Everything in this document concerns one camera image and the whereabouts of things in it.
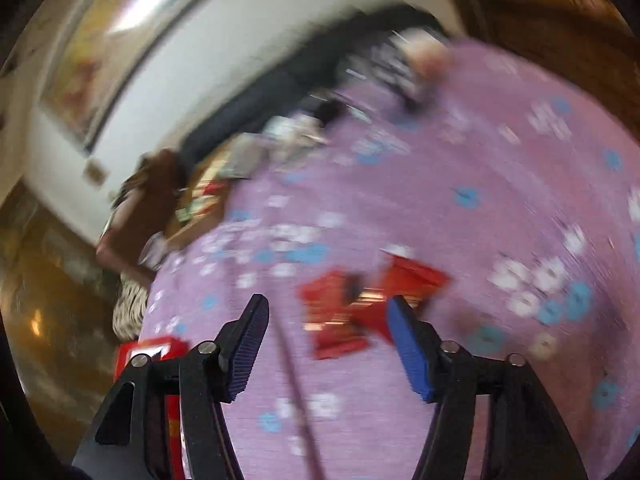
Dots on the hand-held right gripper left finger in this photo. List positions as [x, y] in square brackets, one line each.
[245, 350]

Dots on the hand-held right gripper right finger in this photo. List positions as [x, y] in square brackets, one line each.
[407, 345]

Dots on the red box with white inside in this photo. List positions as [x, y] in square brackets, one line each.
[172, 347]

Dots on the large red snack packet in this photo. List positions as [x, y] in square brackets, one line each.
[330, 310]

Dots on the striped cushion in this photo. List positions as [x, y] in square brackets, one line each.
[130, 310]

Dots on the brown cardboard tray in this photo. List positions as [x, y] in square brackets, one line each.
[195, 230]

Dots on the clear plastic cup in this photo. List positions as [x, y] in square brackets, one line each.
[154, 250]

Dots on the purple floral tablecloth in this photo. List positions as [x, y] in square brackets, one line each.
[450, 185]

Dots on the brown chair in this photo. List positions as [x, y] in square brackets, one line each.
[150, 195]

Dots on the black object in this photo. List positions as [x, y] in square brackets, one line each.
[327, 110]

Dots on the dark sofa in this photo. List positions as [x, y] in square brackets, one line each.
[310, 60]

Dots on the wooden cabinet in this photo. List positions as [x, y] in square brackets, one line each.
[540, 5]

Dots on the small wall frame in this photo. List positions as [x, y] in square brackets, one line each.
[95, 172]

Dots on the framed wall painting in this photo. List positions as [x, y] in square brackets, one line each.
[115, 45]

